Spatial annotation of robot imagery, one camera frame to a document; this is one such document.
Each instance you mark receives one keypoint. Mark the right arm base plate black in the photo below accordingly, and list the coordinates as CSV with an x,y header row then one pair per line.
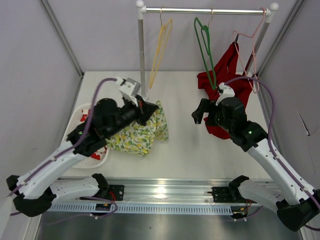
x,y
223,194

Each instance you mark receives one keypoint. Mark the right aluminium frame post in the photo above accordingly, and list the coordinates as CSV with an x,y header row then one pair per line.
x,y
281,35

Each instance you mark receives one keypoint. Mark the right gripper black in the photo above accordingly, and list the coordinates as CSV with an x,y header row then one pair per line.
x,y
206,106

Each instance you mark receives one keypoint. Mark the left aluminium frame post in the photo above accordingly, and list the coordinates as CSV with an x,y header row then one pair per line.
x,y
61,35

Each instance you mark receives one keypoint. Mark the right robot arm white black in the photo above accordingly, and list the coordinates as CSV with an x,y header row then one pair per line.
x,y
295,202

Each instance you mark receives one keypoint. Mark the green plastic hanger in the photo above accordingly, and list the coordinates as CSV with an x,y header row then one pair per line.
x,y
204,42

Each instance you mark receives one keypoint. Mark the aluminium frame post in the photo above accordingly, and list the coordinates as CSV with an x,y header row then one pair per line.
x,y
281,35
61,35

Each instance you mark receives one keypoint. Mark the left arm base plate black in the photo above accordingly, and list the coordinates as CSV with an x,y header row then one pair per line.
x,y
112,192

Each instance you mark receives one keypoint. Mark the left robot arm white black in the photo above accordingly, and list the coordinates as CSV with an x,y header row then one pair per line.
x,y
36,191

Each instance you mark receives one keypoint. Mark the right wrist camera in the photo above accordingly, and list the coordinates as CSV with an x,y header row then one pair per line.
x,y
224,91

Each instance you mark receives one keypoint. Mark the yellow plastic hanger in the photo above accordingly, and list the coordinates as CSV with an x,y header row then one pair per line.
x,y
163,37

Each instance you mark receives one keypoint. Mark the clothes rack metal white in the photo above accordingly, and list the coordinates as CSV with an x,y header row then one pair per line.
x,y
267,13

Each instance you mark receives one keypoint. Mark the white slotted cable duct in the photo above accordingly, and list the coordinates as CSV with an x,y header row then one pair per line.
x,y
135,208

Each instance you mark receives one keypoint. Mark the white plastic basket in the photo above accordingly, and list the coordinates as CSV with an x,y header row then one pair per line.
x,y
88,163

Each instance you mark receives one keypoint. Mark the lemon print skirt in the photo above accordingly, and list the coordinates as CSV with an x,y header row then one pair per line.
x,y
137,139

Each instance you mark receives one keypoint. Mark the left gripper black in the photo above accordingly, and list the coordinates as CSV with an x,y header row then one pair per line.
x,y
144,109

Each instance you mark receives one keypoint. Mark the red garment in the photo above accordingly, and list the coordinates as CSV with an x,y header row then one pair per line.
x,y
224,71

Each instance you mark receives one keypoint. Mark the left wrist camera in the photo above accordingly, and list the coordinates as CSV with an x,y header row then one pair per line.
x,y
129,89

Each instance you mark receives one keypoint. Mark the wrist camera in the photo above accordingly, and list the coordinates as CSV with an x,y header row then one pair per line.
x,y
129,89
224,91

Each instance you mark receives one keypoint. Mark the red flower print cloth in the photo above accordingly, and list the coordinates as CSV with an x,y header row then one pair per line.
x,y
101,153

